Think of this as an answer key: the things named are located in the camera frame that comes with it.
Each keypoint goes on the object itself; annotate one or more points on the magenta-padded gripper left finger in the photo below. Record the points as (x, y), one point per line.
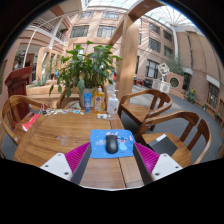
(56, 163)

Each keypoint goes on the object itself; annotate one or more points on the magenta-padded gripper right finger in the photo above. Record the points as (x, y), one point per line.
(165, 164)

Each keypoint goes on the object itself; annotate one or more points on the black computer mouse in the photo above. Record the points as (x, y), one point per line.
(112, 145)

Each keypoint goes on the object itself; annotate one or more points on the blue cartoon-print mouse pad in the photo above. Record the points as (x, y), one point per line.
(98, 146)

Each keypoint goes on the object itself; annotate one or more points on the black flat box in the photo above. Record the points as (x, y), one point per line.
(163, 146)

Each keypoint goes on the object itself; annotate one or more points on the wooden armchair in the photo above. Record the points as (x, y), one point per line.
(8, 110)
(140, 111)
(63, 98)
(181, 155)

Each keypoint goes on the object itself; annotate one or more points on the red and white packet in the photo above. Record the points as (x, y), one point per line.
(30, 122)

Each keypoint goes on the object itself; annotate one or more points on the small black object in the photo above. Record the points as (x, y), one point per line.
(44, 112)

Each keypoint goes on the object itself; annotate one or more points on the clear plastic packet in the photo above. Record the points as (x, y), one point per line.
(103, 116)

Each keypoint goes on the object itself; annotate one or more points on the blue squeeze tube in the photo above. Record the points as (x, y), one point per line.
(87, 103)

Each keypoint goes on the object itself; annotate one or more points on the yellow flower plant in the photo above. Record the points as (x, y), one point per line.
(192, 96)

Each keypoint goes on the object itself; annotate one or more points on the yellow dish soap bottle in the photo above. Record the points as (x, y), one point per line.
(99, 103)

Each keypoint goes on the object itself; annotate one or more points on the white pump bottle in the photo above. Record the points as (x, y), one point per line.
(113, 106)

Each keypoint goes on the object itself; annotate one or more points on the white geometric sculpture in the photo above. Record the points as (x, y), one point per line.
(164, 75)

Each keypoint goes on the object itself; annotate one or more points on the green plant in white pot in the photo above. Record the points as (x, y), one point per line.
(86, 66)

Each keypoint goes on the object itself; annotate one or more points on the dark red wooden pedestal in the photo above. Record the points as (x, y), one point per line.
(18, 83)

